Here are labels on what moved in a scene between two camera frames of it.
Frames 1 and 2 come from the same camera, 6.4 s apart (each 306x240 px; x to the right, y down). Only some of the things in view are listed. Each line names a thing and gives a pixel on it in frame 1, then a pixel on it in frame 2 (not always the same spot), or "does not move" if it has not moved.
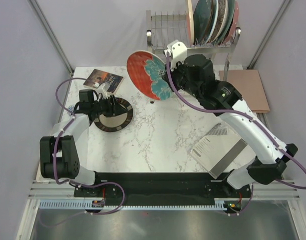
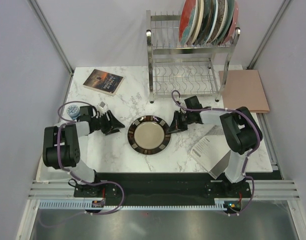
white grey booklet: [217, 148] does not move
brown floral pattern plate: [222, 13] does not move
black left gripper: [114, 110] to [113, 123]
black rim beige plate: [116, 122] to [148, 135]
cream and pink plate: [189, 24] to [198, 23]
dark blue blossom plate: [204, 16] does not move
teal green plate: [231, 8] does not move
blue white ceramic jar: [71, 108] does not move
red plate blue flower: [146, 69] to [187, 19]
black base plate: [166, 189] does not move
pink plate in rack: [234, 23] does not move
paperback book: [109, 81] does not move
